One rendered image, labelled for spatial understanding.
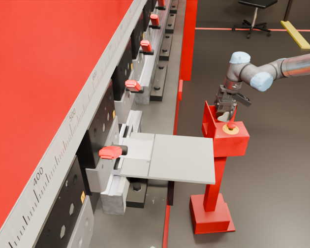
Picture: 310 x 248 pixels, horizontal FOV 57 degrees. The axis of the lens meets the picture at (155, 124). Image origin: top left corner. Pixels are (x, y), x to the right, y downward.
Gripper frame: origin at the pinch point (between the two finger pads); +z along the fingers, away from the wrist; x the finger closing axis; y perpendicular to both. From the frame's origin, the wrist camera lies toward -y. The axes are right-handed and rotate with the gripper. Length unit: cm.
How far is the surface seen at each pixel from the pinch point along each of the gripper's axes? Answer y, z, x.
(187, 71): -19, 62, -165
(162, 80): 30.9, -13.8, -13.7
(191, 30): -16, 17, -164
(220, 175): -2.0, 29.4, 8.1
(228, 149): 2.1, 3.6, 15.1
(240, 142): -2.6, -0.3, 15.1
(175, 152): 34, -23, 44
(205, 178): 27, -24, 55
